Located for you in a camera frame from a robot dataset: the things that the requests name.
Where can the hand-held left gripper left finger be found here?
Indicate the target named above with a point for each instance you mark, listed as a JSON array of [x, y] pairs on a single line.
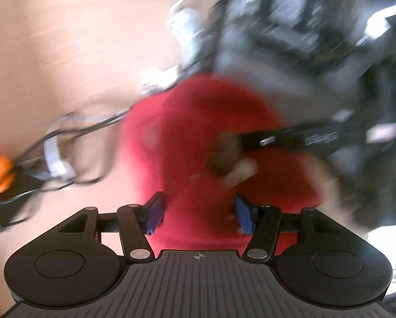
[[153, 213]]

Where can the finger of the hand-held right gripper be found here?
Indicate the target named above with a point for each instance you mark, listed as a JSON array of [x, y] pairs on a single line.
[[284, 139]]

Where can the red hoodie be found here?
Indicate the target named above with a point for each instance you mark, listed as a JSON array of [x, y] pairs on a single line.
[[184, 139]]

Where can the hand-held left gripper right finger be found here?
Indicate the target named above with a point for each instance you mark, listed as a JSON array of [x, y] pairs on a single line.
[[244, 213]]

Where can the glass-sided computer case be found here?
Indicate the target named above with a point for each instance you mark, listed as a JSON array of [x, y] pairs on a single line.
[[284, 23]]

